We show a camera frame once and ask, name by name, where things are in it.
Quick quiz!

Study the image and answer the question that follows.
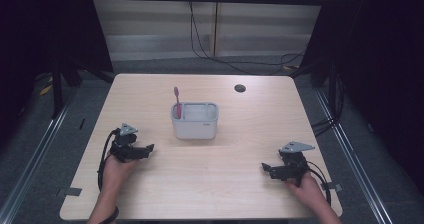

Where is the person's right hand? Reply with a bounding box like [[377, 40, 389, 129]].
[[284, 170, 327, 212]]

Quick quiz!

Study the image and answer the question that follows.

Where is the grey tape piece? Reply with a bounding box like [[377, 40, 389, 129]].
[[55, 186, 83, 199], [320, 181, 344, 193]]

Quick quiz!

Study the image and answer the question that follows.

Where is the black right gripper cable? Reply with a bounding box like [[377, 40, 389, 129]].
[[305, 159, 332, 207]]

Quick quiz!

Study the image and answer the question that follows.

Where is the black cable bundle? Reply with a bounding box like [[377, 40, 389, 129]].
[[310, 73, 346, 138]]

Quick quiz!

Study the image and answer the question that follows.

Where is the person's left hand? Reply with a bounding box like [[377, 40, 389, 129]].
[[100, 154, 138, 199]]

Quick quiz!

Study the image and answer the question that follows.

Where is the black metal stand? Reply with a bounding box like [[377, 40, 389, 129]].
[[49, 57, 84, 120]]

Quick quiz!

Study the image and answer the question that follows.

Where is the yellow floor object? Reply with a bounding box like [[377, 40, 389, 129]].
[[37, 76, 55, 97]]

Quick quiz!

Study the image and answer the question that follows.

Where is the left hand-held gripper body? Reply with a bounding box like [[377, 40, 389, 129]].
[[109, 122, 140, 164]]

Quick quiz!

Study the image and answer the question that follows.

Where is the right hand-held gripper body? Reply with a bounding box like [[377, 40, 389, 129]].
[[276, 140, 316, 187]]

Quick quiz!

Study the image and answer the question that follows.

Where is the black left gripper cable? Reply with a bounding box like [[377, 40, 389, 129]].
[[97, 127, 121, 224]]

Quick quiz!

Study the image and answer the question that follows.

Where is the black curtain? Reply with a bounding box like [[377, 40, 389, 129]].
[[0, 0, 115, 152], [298, 0, 424, 196]]

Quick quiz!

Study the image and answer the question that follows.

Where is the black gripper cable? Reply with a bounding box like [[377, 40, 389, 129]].
[[305, 159, 332, 207], [97, 127, 121, 224]]

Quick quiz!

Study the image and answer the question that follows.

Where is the grey toothbrush holder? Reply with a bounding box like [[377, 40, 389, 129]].
[[170, 101, 220, 141]]

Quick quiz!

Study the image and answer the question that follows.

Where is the metal floor rail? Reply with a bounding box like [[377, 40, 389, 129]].
[[0, 86, 80, 224], [313, 87, 397, 224]]

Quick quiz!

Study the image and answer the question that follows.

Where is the long black wall cable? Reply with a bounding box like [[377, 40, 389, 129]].
[[188, 0, 308, 77]]

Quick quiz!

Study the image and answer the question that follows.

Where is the pink toothbrush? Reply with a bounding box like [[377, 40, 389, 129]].
[[173, 86, 183, 120]]

